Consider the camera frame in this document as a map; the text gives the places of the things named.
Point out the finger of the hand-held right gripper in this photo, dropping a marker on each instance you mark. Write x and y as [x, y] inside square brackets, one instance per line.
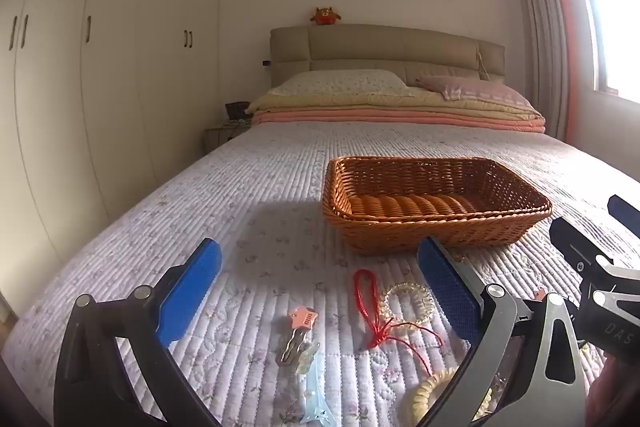
[575, 242]
[624, 212]

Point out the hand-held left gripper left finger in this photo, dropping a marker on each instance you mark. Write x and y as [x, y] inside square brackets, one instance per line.
[192, 292]

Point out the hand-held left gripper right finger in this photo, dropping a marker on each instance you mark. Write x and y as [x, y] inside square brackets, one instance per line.
[447, 292]

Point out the brown wicker basket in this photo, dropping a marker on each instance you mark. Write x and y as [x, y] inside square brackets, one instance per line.
[400, 207]

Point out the pink star hair clip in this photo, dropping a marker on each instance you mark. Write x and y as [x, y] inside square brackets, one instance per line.
[302, 318]

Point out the light blue hair clip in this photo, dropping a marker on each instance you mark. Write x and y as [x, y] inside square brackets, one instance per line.
[312, 387]

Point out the small pink clip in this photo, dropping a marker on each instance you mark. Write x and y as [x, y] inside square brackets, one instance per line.
[540, 295]

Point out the nightstand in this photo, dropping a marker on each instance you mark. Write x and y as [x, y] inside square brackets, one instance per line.
[220, 137]

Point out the window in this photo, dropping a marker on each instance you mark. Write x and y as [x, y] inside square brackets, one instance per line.
[615, 32]

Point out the pink pillow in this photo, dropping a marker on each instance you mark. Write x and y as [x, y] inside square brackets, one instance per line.
[475, 89]

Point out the dark box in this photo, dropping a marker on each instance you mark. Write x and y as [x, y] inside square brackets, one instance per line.
[236, 109]

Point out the folded pink blanket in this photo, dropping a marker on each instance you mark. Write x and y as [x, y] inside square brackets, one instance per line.
[375, 118]

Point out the white curtain with orange edge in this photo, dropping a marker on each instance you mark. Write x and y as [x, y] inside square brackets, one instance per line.
[540, 32]

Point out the folded yellow blanket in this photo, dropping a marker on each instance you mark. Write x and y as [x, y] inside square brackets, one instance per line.
[350, 103]

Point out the white floral pillow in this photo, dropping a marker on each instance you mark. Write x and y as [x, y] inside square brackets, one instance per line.
[340, 83]

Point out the white wardrobe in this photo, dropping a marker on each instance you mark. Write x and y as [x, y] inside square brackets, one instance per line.
[125, 57]

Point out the beige padded headboard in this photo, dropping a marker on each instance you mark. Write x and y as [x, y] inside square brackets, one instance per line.
[375, 47]

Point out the brown plush toy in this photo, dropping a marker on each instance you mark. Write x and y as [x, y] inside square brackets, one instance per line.
[324, 17]

